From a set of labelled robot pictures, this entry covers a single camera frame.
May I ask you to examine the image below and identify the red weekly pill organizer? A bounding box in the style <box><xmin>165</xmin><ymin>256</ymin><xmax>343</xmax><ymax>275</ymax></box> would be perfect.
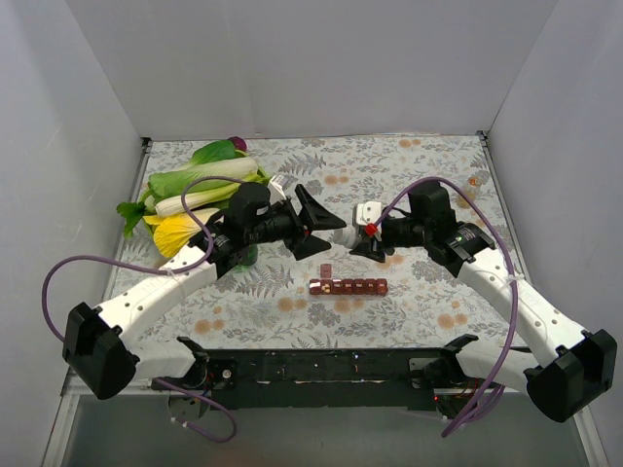
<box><xmin>308</xmin><ymin>264</ymin><xmax>388</xmax><ymax>297</ymax></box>

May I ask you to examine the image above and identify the white blue pill bottle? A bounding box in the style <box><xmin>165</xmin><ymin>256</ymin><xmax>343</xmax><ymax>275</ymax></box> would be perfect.
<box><xmin>331</xmin><ymin>226</ymin><xmax>363</xmax><ymax>249</ymax></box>

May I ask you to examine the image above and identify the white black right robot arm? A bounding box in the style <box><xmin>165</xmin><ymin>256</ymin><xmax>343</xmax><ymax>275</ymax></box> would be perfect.
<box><xmin>340</xmin><ymin>177</ymin><xmax>617</xmax><ymax>422</ymax></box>

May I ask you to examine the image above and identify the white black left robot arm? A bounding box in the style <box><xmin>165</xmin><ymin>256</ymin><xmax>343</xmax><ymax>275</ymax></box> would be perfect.
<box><xmin>62</xmin><ymin>183</ymin><xmax>346</xmax><ymax>400</ymax></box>

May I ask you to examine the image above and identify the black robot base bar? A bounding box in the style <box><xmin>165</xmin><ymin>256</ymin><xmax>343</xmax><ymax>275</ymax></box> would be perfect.
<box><xmin>192</xmin><ymin>347</ymin><xmax>484</xmax><ymax>411</ymax></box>

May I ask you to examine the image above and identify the small green glass bottle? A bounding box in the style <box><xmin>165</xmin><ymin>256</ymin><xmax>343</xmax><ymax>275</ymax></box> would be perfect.
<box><xmin>236</xmin><ymin>245</ymin><xmax>258</xmax><ymax>270</ymax></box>

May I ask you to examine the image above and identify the green plastic basket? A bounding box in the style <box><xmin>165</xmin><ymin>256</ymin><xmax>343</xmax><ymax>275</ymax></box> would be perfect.
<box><xmin>141</xmin><ymin>165</ymin><xmax>270</xmax><ymax>215</ymax></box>

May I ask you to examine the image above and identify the clear glass pill jar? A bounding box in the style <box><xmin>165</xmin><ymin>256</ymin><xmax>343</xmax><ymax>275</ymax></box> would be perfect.
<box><xmin>458</xmin><ymin>176</ymin><xmax>482</xmax><ymax>207</ymax></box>

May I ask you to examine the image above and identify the purple onion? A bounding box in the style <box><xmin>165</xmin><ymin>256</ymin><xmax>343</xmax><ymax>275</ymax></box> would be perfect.
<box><xmin>229</xmin><ymin>136</ymin><xmax>247</xmax><ymax>152</ymax></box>

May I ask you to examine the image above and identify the green leafy top vegetable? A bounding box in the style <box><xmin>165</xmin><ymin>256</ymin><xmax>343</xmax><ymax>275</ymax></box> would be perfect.
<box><xmin>189</xmin><ymin>140</ymin><xmax>238</xmax><ymax>166</ymax></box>

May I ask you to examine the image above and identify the white stem bok choy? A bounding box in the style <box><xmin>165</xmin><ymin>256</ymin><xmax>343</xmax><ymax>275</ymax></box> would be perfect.
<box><xmin>154</xmin><ymin>183</ymin><xmax>240</xmax><ymax>217</ymax></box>

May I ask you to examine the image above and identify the yellow napa cabbage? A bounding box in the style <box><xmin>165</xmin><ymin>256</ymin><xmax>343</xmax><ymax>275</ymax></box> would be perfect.
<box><xmin>142</xmin><ymin>213</ymin><xmax>202</xmax><ymax>258</ymax></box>

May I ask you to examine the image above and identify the large green bok choy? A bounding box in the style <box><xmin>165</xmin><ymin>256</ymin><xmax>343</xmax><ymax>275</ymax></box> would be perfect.
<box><xmin>148</xmin><ymin>158</ymin><xmax>258</xmax><ymax>198</ymax></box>

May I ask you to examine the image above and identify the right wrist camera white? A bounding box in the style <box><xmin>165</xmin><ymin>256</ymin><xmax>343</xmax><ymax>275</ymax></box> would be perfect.
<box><xmin>353</xmin><ymin>201</ymin><xmax>383</xmax><ymax>240</ymax></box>

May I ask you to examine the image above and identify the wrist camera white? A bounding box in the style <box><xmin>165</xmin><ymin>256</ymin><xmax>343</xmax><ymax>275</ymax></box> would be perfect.
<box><xmin>353</xmin><ymin>201</ymin><xmax>383</xmax><ymax>240</ymax></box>
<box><xmin>268</xmin><ymin>174</ymin><xmax>287</xmax><ymax>204</ymax></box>

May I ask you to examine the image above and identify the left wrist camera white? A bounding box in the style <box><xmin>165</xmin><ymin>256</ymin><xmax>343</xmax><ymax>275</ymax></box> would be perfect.
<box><xmin>268</xmin><ymin>174</ymin><xmax>287</xmax><ymax>204</ymax></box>

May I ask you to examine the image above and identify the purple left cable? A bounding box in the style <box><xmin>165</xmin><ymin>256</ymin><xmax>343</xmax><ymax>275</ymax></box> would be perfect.
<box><xmin>41</xmin><ymin>175</ymin><xmax>249</xmax><ymax>444</ymax></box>

